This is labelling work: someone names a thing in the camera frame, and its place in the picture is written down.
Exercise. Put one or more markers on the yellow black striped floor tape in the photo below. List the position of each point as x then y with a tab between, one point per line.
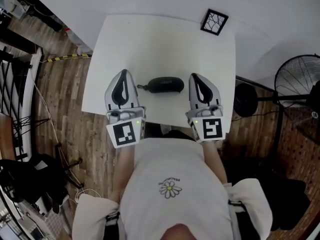
67	57

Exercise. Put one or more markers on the black metal railing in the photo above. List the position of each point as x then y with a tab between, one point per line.
10	84

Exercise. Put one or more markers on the white flower print t-shirt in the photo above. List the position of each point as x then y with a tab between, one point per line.
172	169

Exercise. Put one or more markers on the person's black trousers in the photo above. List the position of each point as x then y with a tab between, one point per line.
175	133

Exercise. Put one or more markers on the black office chair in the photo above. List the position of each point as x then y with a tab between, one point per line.
30	179

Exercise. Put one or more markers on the black bag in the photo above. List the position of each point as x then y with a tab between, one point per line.
282	199

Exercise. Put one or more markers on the person's left forearm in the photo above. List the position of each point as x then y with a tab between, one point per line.
123	169

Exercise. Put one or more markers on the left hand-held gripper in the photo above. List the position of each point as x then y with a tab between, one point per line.
125	131

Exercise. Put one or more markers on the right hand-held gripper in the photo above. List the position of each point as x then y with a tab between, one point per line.
211	129

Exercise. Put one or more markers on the person's right forearm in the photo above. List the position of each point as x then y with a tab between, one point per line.
215	159

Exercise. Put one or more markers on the black square picture frame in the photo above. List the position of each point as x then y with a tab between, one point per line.
203	26

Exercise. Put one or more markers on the black standing fan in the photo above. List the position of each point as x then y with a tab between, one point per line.
246	100

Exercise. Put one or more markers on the black zippered glasses case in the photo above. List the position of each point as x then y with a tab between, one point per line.
165	84

